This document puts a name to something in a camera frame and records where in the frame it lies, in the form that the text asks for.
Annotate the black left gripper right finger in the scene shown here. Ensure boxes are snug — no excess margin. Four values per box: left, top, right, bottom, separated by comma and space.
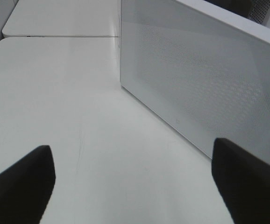
211, 138, 270, 224

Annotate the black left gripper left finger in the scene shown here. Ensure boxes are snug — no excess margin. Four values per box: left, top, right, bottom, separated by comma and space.
0, 145, 56, 224

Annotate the white microwave door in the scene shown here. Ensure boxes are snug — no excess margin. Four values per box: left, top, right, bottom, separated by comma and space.
120, 0, 270, 164

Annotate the white microwave oven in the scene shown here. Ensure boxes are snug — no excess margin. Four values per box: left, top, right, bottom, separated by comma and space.
205, 0, 270, 35

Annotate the white back table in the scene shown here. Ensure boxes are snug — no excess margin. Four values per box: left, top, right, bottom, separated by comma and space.
2, 0, 121, 37

